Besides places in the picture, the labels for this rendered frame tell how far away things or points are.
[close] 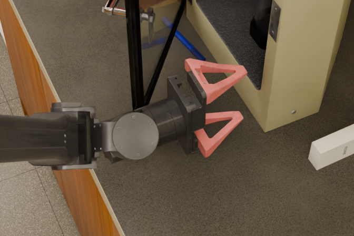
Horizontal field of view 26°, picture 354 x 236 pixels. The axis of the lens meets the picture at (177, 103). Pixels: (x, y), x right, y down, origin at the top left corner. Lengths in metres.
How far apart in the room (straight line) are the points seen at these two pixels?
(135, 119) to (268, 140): 0.47
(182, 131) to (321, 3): 0.31
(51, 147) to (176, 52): 0.64
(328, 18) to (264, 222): 0.34
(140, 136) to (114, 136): 0.03
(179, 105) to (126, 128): 0.11
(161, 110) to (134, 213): 0.30
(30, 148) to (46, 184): 1.64
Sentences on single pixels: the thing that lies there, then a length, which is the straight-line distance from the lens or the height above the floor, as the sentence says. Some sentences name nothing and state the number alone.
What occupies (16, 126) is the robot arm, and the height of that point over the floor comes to 1.42.
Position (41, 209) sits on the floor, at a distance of 2.39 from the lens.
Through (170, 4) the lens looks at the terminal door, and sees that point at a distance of 1.36.
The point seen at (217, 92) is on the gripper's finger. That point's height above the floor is 1.26.
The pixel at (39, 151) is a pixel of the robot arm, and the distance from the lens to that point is 0.83.
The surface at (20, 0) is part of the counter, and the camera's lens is 1.60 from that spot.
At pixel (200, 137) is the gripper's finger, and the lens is 1.07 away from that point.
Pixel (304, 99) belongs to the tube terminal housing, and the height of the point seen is 0.99.
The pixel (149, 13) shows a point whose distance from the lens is 1.15.
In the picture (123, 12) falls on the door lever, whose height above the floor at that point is 1.20.
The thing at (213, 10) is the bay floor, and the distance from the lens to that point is 1.44.
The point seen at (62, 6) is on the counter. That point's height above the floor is 0.94.
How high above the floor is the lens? 2.01
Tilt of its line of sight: 51 degrees down
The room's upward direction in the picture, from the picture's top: straight up
